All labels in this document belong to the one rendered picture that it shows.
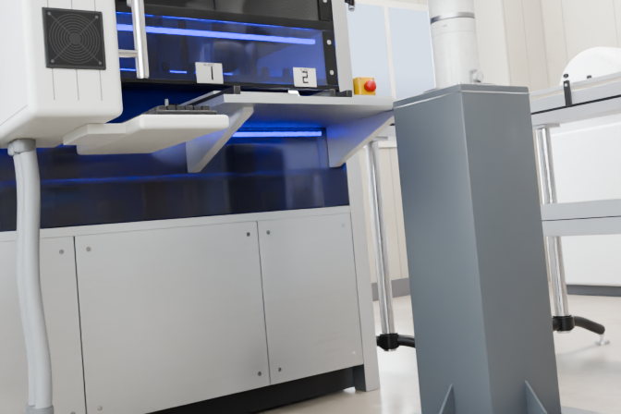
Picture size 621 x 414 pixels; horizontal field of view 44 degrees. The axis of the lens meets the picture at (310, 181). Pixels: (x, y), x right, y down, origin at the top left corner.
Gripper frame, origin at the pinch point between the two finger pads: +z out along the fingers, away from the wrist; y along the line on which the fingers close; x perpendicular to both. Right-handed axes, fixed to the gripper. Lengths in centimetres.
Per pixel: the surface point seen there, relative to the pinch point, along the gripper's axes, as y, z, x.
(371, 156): 9, 67, 14
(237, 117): 58, -10, -2
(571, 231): -4, 79, 88
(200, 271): 86, 31, -2
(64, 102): 93, -53, -13
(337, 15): -10.7, 24.4, -10.4
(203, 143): 61, 6, -13
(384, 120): 24.7, 16.5, 24.2
